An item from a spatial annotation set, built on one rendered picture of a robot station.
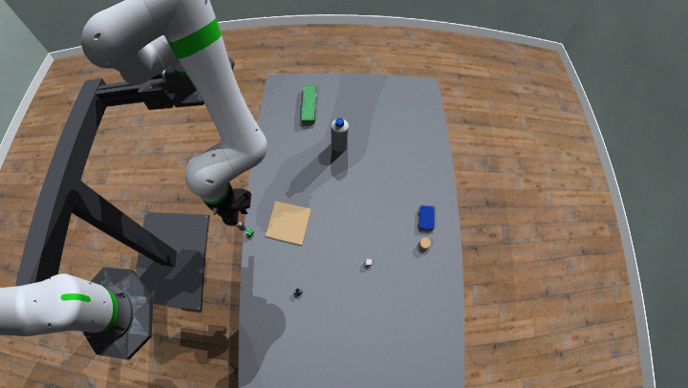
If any grey bottle with blue cap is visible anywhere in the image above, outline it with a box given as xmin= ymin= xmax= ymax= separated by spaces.
xmin=331 ymin=118 xmax=349 ymax=152

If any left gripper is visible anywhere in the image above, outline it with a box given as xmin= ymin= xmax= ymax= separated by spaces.
xmin=205 ymin=184 xmax=251 ymax=230

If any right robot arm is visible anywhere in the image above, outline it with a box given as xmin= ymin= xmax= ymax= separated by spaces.
xmin=0 ymin=273 xmax=133 ymax=338

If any tan flat mat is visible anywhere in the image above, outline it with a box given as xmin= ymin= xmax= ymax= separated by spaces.
xmin=266 ymin=201 xmax=312 ymax=246

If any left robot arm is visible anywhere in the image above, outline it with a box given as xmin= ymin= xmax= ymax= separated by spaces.
xmin=81 ymin=0 xmax=268 ymax=205

